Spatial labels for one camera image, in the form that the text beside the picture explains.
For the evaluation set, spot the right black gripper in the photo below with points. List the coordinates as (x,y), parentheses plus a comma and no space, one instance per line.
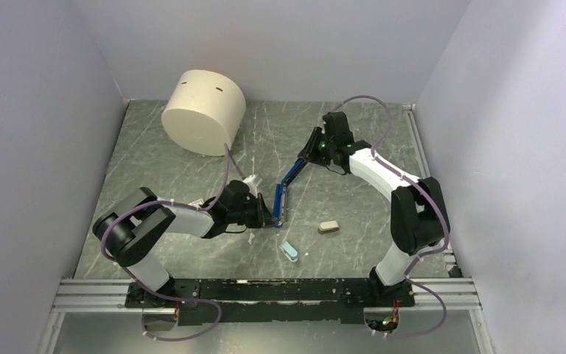
(310,148)

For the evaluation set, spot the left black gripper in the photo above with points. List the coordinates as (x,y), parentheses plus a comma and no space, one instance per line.
(263,217)

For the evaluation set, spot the blue stapler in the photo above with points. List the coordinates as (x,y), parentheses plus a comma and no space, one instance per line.
(280,200)

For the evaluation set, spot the light blue small case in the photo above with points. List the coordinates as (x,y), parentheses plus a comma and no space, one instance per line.
(289,251)

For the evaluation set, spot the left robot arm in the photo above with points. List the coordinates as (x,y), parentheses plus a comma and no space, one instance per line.
(131,228)

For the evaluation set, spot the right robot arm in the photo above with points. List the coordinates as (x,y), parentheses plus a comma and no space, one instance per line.
(419,222)

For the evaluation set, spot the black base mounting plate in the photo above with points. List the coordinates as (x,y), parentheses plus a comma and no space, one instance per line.
(285,300)

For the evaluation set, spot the cream cylindrical container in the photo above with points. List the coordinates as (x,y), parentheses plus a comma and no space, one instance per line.
(204,112)

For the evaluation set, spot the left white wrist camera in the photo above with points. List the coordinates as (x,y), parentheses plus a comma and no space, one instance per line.
(253,181)

